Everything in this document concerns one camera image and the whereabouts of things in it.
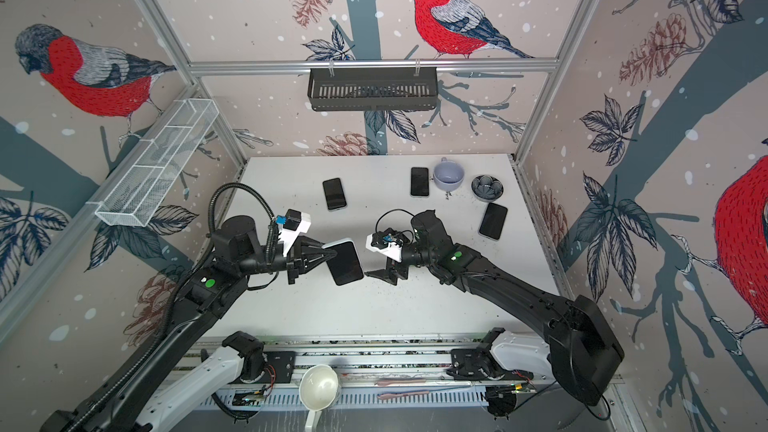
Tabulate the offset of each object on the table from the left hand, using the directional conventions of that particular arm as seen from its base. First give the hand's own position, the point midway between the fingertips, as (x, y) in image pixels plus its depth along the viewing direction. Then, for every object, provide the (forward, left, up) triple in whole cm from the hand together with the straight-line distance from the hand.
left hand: (330, 254), depth 62 cm
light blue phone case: (+2, -2, +2) cm, 3 cm away
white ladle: (-21, +5, -28) cm, 35 cm away
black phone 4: (-1, -3, -5) cm, 6 cm away
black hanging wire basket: (+67, -7, -1) cm, 67 cm away
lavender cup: (+45, -35, -26) cm, 63 cm away
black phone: (+40, +8, -30) cm, 51 cm away
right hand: (+5, -8, -12) cm, 15 cm away
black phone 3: (+26, -49, -29) cm, 63 cm away
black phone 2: (+45, -24, -29) cm, 59 cm away
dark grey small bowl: (+39, -49, -25) cm, 68 cm away
